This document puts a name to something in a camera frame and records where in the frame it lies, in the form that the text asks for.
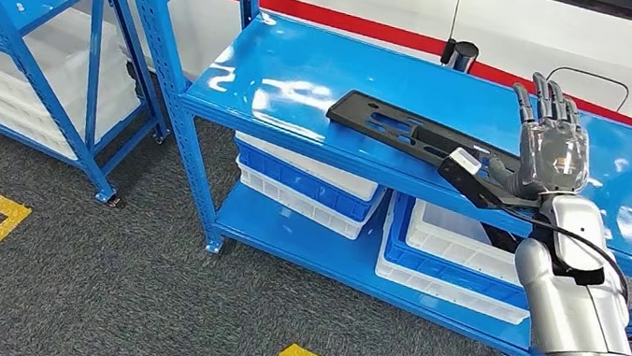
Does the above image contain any black plastic panel part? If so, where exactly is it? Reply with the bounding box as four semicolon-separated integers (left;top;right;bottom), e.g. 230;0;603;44
319;86;530;183

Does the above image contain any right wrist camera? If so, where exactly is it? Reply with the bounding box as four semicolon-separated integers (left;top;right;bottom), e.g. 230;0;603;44
433;145;545;219

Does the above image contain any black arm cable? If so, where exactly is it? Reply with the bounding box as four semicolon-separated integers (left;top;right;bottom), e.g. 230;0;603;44
477;205;632;356

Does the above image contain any black cylindrical post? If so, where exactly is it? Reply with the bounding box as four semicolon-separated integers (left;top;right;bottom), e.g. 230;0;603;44
438;36;481;76

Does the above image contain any black plastic parts bundle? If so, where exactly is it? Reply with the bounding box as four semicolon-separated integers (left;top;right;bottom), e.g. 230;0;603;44
478;221;525;257

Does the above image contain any blue plastic crate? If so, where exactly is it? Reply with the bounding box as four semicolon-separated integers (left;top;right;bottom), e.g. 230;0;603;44
227;139;391;226
377;191;545;311

